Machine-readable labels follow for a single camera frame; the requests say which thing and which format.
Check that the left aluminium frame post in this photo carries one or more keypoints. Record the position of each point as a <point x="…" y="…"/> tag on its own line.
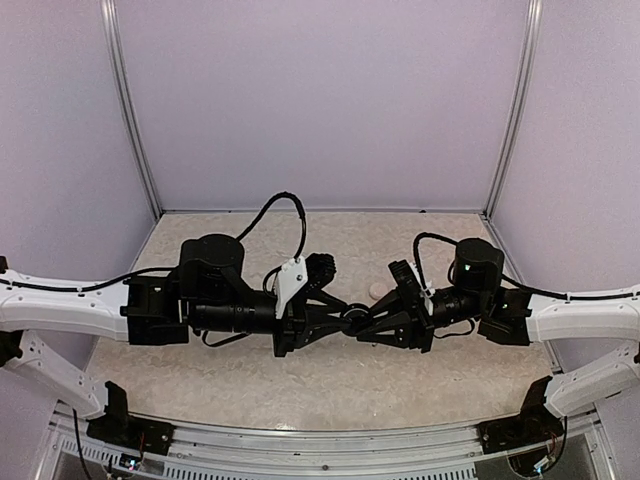
<point x="110" y="21"/>

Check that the black earbud charging case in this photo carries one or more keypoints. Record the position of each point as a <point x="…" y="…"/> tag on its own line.
<point x="356" y="317"/>

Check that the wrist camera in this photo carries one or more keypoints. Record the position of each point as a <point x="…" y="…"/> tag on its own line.
<point x="409" y="287"/>
<point x="302" y="275"/>

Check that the pink round case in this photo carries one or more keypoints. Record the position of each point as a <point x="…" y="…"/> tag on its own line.
<point x="378" y="290"/>

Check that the front aluminium rail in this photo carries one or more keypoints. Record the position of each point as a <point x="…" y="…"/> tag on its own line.
<point x="200" y="451"/>

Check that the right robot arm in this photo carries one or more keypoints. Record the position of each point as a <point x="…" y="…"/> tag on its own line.
<point x="509" y="313"/>

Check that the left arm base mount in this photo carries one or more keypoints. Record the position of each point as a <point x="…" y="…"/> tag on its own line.
<point x="140" y="434"/>

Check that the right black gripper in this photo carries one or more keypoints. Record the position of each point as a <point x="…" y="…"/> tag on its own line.
<point x="415" y="328"/>

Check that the aluminium frame post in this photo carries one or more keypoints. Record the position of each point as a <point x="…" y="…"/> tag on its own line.
<point x="110" y="21"/>
<point x="517" y="106"/>

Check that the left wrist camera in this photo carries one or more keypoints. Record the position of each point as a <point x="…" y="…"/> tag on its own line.
<point x="302" y="275"/>

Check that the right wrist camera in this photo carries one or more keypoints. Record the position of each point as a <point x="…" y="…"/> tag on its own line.
<point x="409" y="287"/>

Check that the right aluminium frame post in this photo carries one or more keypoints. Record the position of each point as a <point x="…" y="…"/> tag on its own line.
<point x="517" y="106"/>

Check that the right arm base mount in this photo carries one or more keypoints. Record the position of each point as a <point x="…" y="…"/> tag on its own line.
<point x="518" y="431"/>

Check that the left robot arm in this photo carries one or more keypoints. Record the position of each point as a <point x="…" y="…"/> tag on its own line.
<point x="204" y="292"/>

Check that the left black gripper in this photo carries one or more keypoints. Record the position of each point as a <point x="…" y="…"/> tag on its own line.
<point x="302" y="320"/>

